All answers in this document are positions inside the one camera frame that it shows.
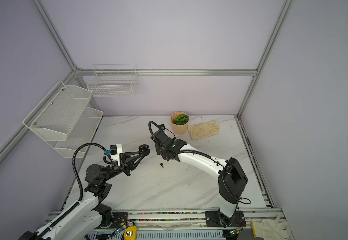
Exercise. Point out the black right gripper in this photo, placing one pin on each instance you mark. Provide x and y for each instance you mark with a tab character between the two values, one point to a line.
163	151

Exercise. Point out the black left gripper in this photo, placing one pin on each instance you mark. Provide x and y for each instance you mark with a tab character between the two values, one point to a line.
124	163

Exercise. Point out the black round charging case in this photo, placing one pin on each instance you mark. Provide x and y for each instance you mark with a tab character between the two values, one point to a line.
144	150

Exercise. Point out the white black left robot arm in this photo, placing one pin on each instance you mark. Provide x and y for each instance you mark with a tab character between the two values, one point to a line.
88	212

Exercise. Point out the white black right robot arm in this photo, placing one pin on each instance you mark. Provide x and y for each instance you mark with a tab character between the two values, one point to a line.
230	176

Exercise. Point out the orange pot with green plant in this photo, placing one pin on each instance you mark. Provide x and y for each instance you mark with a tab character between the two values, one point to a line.
179	122

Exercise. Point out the white mesh lower shelf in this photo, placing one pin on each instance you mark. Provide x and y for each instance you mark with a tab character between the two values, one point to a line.
83	132

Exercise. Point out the white mesh shelf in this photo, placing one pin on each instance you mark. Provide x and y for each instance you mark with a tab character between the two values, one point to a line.
54	118
83	132

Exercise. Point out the yellow tag box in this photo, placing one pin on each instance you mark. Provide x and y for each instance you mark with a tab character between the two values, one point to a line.
130	233

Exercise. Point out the white mesh upper shelf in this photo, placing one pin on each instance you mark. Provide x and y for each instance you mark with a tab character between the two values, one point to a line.
54	118

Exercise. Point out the white glove yellow cuff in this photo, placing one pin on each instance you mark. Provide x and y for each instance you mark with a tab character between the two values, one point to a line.
271	229

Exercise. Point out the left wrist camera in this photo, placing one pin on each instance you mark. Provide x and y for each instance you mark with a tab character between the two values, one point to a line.
112	156

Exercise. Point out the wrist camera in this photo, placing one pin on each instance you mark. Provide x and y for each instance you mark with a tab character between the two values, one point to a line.
112	156
162	127

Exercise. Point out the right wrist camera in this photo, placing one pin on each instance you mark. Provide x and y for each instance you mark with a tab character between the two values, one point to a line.
162	127

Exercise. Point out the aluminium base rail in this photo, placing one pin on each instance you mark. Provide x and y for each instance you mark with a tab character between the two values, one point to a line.
180	219

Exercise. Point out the white wire basket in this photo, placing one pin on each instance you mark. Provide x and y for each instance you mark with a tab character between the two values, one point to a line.
113	81

